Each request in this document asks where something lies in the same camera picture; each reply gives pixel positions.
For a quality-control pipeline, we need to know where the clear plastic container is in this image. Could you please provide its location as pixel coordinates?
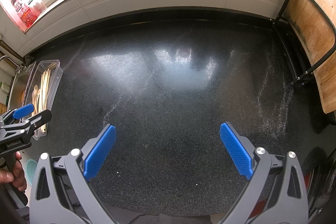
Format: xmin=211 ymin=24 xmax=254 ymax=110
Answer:
xmin=22 ymin=59 xmax=63 ymax=140

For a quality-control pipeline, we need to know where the small clear jar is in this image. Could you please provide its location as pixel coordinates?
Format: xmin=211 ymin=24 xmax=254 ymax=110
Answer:
xmin=28 ymin=0 xmax=48 ymax=14

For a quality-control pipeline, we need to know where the wooden spoon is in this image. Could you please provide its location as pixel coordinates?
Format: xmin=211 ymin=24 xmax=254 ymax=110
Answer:
xmin=33 ymin=85 xmax=40 ymax=115

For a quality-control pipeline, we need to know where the large wooden cutting board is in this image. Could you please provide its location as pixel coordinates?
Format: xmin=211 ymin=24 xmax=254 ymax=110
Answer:
xmin=291 ymin=0 xmax=336 ymax=114

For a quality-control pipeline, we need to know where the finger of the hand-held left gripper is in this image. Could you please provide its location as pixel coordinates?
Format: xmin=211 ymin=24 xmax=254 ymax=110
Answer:
xmin=16 ymin=109 xmax=52 ymax=139
xmin=0 ymin=104 xmax=35 ymax=125

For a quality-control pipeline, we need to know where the stainless steel sink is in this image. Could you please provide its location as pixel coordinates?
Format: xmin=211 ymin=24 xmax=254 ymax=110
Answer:
xmin=5 ymin=61 xmax=37 ymax=112

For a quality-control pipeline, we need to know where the pile of wooden chopsticks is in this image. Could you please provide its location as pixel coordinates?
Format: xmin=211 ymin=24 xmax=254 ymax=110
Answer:
xmin=39 ymin=63 xmax=57 ymax=132

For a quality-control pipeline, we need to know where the small wooden cutting board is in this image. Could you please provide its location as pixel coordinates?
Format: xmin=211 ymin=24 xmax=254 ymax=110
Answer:
xmin=285 ymin=0 xmax=336 ymax=68

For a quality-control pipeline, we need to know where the person's left hand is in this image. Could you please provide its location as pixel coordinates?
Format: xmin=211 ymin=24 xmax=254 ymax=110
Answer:
xmin=0 ymin=152 xmax=27 ymax=191

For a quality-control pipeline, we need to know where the red detergent bottle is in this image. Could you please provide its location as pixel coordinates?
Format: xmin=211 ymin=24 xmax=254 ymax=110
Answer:
xmin=7 ymin=0 xmax=40 ymax=29

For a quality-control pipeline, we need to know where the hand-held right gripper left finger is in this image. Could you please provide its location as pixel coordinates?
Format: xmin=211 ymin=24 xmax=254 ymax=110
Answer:
xmin=29 ymin=124 xmax=124 ymax=224

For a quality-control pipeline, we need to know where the black metal board rack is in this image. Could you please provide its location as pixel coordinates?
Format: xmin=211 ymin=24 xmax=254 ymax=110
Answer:
xmin=273 ymin=0 xmax=336 ymax=86

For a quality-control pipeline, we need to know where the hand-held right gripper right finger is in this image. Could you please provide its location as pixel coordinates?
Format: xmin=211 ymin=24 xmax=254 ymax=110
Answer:
xmin=218 ymin=122 xmax=309 ymax=224

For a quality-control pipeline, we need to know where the teal plastic basket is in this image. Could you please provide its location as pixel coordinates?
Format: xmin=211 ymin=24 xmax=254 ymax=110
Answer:
xmin=26 ymin=158 xmax=39 ymax=186

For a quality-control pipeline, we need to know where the metal faucet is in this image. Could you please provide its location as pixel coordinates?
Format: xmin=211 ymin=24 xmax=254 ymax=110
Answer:
xmin=0 ymin=55 xmax=20 ymax=68

